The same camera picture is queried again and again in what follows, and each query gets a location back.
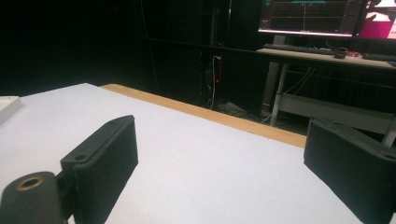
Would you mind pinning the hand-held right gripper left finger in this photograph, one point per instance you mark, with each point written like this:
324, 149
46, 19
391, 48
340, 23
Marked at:
102, 161

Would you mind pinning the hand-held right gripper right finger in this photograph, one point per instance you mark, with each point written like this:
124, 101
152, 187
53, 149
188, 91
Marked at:
348, 168

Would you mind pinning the wooden desk with white legs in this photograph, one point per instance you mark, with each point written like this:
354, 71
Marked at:
311, 81

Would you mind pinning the white table mat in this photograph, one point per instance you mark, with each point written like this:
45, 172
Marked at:
199, 174

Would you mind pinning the white box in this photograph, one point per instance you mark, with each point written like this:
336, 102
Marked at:
7, 107

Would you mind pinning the black computer mouse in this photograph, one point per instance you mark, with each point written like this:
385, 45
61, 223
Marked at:
340, 53

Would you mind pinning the black keyboard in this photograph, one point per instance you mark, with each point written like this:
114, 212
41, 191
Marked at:
297, 48
378, 57

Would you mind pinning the computer monitor with pink picture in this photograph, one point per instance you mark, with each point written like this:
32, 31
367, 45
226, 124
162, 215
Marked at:
378, 21

